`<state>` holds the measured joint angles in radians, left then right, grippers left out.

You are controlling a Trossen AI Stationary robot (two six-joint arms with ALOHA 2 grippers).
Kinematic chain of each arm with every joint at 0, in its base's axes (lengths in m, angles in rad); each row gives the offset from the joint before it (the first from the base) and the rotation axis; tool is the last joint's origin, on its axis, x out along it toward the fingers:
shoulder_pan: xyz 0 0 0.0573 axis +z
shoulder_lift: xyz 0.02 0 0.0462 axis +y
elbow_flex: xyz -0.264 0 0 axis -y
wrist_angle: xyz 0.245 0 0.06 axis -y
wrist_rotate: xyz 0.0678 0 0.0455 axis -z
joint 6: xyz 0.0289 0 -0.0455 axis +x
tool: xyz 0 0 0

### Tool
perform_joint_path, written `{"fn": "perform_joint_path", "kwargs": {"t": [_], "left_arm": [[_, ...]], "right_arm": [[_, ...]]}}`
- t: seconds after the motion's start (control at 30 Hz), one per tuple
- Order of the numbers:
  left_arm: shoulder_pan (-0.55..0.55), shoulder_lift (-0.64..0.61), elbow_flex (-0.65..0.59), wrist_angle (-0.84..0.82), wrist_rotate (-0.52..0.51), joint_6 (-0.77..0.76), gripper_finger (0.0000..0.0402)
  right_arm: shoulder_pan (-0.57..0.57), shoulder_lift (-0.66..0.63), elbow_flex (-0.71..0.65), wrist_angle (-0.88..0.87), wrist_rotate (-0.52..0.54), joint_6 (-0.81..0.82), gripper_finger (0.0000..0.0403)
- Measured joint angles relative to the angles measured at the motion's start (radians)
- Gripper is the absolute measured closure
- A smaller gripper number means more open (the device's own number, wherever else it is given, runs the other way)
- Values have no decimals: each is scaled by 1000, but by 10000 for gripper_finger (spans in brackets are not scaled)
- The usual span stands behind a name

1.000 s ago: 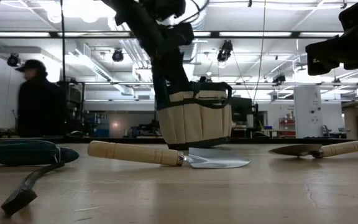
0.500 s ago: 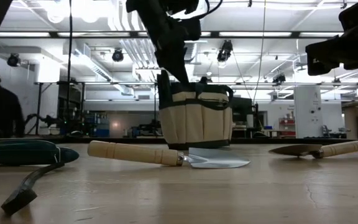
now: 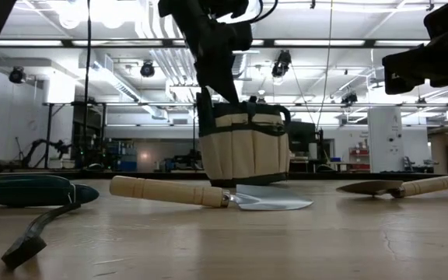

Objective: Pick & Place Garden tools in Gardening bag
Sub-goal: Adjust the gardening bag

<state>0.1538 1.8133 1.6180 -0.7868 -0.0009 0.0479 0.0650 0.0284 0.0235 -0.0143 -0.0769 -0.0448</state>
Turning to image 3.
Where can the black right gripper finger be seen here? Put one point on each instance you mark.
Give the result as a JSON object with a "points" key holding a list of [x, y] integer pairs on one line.
{"points": [[410, 79], [408, 60]]}

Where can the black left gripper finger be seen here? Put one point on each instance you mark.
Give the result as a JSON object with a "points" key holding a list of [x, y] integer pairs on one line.
{"points": [[226, 62], [210, 72]]}

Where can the beige green gardening bag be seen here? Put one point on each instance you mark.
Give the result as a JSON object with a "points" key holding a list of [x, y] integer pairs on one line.
{"points": [[243, 151]]}

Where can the black background robot arm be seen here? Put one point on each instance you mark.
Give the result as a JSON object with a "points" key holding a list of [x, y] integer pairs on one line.
{"points": [[37, 145]]}

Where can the black ceiling spotlight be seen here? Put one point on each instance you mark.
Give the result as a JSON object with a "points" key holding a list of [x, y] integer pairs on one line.
{"points": [[281, 64], [147, 69], [16, 75], [349, 99]]}

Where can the white square pillar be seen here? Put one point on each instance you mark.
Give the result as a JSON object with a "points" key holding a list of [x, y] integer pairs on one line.
{"points": [[385, 140]]}

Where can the red shelf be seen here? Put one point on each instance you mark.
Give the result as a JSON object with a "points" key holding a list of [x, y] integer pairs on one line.
{"points": [[360, 152]]}

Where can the black computer monitor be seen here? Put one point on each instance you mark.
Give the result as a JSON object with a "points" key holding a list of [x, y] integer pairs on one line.
{"points": [[303, 136]]}

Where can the blue storage bins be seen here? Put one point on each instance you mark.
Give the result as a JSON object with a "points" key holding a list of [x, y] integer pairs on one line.
{"points": [[127, 165]]}

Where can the black metal rack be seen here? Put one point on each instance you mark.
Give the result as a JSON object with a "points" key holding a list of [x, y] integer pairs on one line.
{"points": [[49, 136]]}

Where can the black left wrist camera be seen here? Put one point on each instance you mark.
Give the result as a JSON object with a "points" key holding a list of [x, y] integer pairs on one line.
{"points": [[241, 37]]}

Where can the black aluminium table frame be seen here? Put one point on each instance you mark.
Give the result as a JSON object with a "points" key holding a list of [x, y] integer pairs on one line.
{"points": [[130, 175]]}

